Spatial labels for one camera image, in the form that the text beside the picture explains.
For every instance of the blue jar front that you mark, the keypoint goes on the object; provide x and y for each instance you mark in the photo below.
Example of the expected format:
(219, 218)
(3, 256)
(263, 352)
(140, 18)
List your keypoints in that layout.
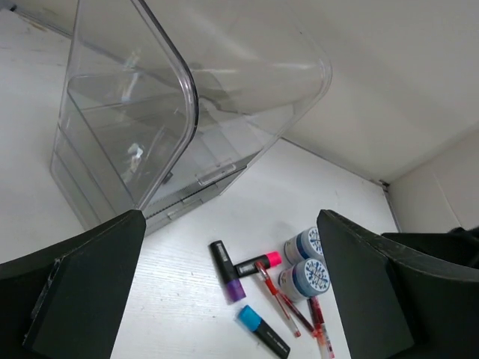
(304, 280)

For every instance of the clear plastic organizer box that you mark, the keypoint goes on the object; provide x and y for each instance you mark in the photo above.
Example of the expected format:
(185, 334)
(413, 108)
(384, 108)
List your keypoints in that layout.
(166, 103)

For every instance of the purple cap highlighter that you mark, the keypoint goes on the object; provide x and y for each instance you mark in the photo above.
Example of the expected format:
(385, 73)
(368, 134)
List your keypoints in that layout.
(227, 271)

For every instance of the red pen with clip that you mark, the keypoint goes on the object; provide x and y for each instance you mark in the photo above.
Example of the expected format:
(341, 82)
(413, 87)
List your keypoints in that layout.
(323, 340)

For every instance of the aluminium rail right side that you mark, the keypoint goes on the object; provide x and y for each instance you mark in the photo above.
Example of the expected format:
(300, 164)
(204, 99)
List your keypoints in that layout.
(385, 188)

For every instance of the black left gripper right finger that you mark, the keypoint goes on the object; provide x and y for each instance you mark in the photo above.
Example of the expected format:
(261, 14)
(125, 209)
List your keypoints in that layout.
(403, 295)

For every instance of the blue jar back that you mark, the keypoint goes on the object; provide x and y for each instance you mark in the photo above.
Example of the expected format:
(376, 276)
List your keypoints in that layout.
(303, 246)

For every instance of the blue jar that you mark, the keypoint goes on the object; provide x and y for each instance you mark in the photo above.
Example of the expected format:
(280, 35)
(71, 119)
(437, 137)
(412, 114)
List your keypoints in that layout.
(303, 246)
(304, 280)

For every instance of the blue cap highlighter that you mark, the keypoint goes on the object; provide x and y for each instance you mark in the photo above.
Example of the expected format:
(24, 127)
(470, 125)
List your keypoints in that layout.
(255, 324)

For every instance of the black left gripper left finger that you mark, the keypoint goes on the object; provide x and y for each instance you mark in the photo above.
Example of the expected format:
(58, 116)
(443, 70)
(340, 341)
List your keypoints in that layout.
(68, 300)

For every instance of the dark red gel pen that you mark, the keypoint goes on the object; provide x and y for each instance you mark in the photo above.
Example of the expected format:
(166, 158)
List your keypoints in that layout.
(298, 314)

